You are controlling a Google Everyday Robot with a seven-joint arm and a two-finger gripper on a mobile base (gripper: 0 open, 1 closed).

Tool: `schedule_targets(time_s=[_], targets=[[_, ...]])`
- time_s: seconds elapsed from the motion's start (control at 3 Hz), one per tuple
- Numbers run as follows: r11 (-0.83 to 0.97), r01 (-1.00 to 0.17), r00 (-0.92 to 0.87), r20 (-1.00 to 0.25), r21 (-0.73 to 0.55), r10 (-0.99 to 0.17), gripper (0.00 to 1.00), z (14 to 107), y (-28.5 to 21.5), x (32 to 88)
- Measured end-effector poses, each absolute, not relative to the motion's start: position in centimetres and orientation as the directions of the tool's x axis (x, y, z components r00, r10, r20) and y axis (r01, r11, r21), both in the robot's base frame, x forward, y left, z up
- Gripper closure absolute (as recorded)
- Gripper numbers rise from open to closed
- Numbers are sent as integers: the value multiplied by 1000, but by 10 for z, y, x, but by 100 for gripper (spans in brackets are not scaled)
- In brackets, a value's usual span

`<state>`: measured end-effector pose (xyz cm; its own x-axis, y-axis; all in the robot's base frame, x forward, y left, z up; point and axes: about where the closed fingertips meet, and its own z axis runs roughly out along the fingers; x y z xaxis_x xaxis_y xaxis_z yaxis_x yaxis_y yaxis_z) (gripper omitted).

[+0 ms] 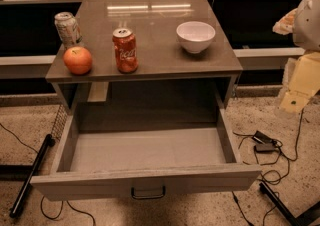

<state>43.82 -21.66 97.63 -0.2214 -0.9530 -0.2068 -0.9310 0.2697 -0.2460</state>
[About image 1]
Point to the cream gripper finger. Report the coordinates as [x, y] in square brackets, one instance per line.
[301, 81]

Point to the red soda can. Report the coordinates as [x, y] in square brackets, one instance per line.
[125, 50]

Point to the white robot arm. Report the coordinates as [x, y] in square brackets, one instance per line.
[304, 23]

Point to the grey cabinet with counter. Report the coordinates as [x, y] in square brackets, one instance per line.
[171, 88]

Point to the open grey top drawer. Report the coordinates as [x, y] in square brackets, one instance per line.
[108, 148]

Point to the red apple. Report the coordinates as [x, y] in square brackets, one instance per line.
[78, 60]

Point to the black power adapter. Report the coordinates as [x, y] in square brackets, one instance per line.
[263, 143]

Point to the white ceramic bowl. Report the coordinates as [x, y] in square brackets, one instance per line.
[195, 36]

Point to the black bar right floor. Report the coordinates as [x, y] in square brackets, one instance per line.
[310, 217]

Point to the black bar floor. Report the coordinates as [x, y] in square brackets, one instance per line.
[310, 217]
[17, 207]

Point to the metal mesh panel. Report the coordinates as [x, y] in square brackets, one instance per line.
[59, 123]

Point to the white green soda can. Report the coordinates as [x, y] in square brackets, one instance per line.
[68, 29]

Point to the black bar left floor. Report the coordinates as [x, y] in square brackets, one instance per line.
[17, 207]

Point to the black drawer handle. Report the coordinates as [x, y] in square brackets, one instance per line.
[148, 194]

